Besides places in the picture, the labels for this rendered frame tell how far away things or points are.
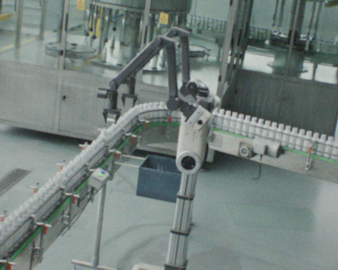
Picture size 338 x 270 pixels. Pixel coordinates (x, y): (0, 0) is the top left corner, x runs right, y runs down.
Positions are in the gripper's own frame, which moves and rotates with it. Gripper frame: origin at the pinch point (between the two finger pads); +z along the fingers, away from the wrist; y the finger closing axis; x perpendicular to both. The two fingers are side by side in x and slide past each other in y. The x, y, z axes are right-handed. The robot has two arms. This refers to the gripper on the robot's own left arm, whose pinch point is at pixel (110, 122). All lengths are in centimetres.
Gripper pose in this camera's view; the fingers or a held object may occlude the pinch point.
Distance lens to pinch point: 434.9
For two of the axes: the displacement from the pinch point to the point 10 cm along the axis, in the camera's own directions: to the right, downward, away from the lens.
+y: 9.7, 1.7, -1.7
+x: 2.1, -2.6, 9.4
